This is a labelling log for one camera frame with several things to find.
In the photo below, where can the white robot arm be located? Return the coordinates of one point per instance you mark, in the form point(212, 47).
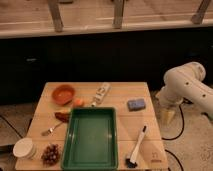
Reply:
point(185, 82)

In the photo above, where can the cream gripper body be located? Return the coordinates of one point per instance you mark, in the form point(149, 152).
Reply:
point(167, 115)

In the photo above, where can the red sausage toy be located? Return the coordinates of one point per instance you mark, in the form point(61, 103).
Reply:
point(64, 117)

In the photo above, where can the green plastic tray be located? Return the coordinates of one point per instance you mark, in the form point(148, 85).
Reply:
point(91, 140)

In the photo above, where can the metal fork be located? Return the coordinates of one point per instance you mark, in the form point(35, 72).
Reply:
point(50, 130)

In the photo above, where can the orange fruit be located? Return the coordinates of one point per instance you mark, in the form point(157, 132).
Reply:
point(78, 102)

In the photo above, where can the orange bowl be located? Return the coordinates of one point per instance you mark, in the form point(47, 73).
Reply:
point(63, 94)

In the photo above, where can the white tube bottle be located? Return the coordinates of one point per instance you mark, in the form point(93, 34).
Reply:
point(100, 94)

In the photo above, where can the bunch of grapes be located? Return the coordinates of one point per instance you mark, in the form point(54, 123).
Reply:
point(50, 155)

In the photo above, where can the wooden table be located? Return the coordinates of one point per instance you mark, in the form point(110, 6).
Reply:
point(120, 133)

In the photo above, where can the blue sponge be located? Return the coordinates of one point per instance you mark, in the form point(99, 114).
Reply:
point(136, 104)

